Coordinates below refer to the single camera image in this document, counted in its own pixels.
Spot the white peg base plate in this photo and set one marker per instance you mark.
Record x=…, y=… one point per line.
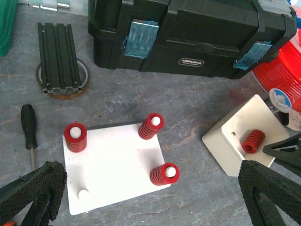
x=115, y=166

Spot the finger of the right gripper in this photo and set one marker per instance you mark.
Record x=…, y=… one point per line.
x=287, y=153

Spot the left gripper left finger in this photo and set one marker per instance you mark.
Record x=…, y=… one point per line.
x=43, y=188

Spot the red filament spool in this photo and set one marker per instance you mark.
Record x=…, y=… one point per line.
x=284, y=73

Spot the white parts tray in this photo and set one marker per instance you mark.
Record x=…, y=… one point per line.
x=225, y=138

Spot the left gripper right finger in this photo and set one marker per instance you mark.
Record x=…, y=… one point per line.
x=264, y=191

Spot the green plastic case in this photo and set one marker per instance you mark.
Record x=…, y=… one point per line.
x=8, y=9

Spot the large red spring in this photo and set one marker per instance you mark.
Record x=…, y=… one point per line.
x=75, y=137
x=151, y=126

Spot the brown tape roll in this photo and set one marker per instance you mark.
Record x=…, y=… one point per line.
x=65, y=95

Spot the black aluminium extrusion piece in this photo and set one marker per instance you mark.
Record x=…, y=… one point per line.
x=59, y=69

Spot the orange black pliers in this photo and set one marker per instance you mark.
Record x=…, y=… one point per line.
x=10, y=223

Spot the black handled screwdriver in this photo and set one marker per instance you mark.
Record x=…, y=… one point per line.
x=29, y=125

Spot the black toolbox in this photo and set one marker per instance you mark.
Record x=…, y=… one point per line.
x=212, y=38

